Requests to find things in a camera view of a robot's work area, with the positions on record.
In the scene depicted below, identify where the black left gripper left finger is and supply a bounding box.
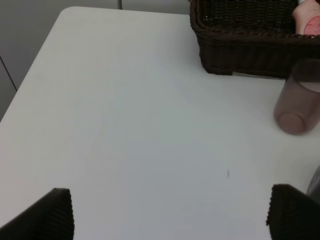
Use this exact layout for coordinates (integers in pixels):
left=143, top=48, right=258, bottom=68
left=0, top=188, right=75, bottom=240

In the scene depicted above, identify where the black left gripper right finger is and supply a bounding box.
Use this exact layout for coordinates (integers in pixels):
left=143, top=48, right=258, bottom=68
left=266, top=184, right=320, bottom=240

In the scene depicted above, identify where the pink bottle white cap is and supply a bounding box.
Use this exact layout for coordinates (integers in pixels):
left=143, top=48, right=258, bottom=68
left=292, top=0, right=320, bottom=36

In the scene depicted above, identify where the translucent pink plastic cup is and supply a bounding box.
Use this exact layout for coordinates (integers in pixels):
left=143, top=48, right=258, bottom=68
left=273, top=58, right=320, bottom=135

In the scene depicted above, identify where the dark brown wicker basket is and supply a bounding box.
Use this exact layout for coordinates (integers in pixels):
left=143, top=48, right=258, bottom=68
left=189, top=0, right=320, bottom=79

